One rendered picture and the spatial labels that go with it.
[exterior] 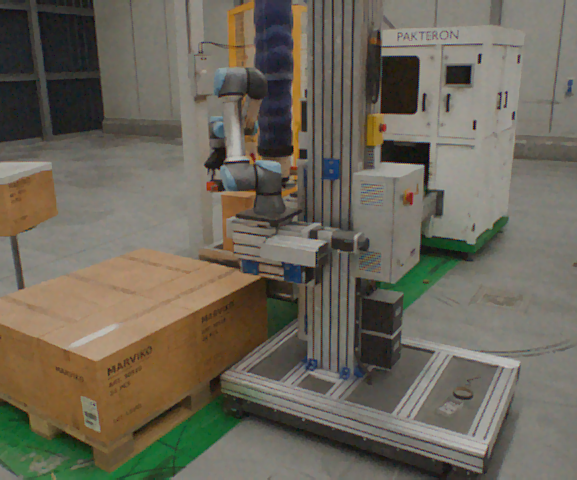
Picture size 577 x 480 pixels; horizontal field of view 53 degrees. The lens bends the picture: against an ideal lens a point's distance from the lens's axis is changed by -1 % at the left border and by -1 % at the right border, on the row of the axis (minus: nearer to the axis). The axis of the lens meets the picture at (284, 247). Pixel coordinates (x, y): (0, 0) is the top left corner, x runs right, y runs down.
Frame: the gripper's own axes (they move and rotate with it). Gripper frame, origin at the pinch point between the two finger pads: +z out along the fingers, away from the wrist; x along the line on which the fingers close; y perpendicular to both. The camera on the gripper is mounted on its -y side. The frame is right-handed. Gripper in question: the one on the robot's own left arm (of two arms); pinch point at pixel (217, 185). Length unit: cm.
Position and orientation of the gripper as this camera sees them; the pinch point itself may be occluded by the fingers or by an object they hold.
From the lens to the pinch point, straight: 309.7
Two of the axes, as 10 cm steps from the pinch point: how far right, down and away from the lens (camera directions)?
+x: -8.7, -1.4, 4.8
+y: 5.0, -2.6, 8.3
